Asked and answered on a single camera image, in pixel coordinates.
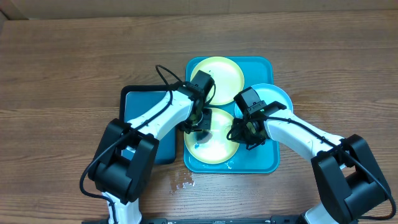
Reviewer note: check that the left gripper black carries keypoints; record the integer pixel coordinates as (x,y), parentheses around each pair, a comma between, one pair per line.
(206,124)

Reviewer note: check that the black water basin tray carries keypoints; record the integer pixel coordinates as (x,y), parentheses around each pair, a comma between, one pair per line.
(135,101)

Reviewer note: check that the yellow plate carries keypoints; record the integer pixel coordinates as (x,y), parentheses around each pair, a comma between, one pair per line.
(228,77)
(218,149)

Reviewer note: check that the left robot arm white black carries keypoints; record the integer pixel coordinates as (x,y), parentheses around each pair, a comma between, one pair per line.
(124,159)

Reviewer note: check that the light blue plate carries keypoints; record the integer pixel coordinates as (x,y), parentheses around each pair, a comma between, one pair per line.
(273,93)

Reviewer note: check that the dark green sponge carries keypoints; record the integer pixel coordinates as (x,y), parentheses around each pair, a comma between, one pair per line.
(202,137)

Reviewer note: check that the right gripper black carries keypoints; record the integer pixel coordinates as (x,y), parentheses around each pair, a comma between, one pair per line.
(240,137)

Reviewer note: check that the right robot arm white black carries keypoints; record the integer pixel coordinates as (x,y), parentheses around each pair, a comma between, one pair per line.
(349,180)

